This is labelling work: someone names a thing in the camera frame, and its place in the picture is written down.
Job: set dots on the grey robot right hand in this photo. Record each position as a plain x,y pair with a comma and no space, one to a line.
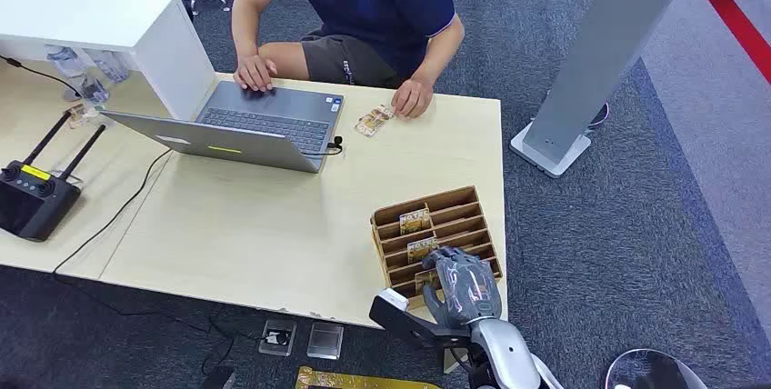
467,290

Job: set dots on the person's right forearm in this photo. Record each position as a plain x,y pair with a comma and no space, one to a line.
246,25

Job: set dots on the person's left forearm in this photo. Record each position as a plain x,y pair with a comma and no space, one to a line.
444,49

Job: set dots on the round grey robot base rim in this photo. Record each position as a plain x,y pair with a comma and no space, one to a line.
653,371

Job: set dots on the gold hotel key card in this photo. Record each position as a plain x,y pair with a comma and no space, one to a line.
373,121
414,221
420,248
78,114

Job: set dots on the wooden slotted card holder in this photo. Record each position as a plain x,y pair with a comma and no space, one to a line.
458,220

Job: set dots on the person's left hand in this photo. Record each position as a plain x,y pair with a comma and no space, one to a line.
412,98

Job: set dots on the person's hand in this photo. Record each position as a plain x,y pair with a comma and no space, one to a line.
412,98
254,73

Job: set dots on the person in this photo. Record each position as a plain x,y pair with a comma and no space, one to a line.
361,7

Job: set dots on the person's right hand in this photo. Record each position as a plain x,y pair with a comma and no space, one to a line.
254,73

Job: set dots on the yellow patterned board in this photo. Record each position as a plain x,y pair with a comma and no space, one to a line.
355,380

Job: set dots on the metal floor socket lid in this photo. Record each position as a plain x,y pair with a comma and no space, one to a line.
325,340

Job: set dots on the metal floor socket box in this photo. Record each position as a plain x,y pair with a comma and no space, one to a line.
278,337

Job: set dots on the black laptop plug dongle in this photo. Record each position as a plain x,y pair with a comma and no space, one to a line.
335,145

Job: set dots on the grey laptop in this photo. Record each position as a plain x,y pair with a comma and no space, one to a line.
265,121

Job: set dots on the grey kiosk stand white base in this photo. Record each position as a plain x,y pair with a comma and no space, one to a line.
602,55

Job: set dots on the red barrier belt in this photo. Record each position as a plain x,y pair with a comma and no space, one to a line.
732,16

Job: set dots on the white desk shelf riser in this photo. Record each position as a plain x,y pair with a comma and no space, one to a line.
150,37

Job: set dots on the black remote controller with antennas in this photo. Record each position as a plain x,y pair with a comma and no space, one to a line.
33,199

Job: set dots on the clear plastic water bottle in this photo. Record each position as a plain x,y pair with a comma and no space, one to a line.
78,76

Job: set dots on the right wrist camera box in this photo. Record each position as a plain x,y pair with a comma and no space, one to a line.
393,301

